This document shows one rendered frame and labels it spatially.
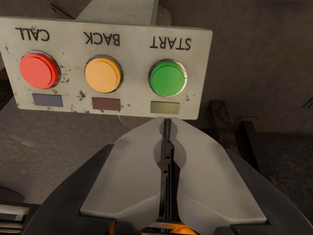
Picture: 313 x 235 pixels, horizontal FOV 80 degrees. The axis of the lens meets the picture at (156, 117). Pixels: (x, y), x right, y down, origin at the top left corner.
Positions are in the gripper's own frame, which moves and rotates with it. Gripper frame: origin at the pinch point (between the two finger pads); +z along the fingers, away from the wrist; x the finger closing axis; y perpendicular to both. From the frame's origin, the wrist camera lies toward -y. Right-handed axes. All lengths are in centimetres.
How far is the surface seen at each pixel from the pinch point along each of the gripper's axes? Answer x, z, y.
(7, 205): -28.9, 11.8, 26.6
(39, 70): -14.3, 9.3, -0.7
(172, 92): 0.9, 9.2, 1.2
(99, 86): -7.6, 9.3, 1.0
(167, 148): 7, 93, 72
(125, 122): -7.6, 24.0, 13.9
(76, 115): -52, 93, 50
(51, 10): -43, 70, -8
